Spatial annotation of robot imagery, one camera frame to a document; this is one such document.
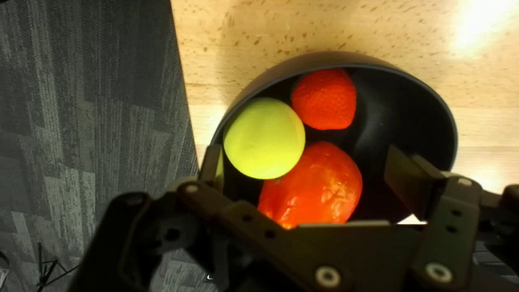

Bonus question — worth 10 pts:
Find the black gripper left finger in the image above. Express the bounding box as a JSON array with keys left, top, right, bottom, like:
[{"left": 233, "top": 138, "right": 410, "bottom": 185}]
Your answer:
[{"left": 70, "top": 143, "right": 293, "bottom": 292}]

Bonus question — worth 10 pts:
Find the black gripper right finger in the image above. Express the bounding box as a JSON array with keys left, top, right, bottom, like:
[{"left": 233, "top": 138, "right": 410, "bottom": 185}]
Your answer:
[{"left": 383, "top": 143, "right": 483, "bottom": 292}]

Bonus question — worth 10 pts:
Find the yellow toy lemon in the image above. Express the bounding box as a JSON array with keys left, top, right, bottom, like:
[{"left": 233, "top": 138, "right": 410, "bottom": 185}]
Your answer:
[{"left": 222, "top": 96, "right": 308, "bottom": 182}]

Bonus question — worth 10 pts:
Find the orange toy bell pepper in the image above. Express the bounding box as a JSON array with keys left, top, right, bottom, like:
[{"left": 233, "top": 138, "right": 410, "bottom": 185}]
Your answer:
[{"left": 256, "top": 141, "right": 365, "bottom": 232}]

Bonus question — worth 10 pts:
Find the large black bowl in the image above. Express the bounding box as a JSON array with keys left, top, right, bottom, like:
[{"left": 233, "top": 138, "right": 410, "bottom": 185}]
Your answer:
[{"left": 209, "top": 50, "right": 460, "bottom": 226}]

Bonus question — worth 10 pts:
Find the red toy strawberry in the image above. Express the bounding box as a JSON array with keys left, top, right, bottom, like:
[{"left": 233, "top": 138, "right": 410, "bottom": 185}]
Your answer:
[{"left": 290, "top": 67, "right": 360, "bottom": 133}]

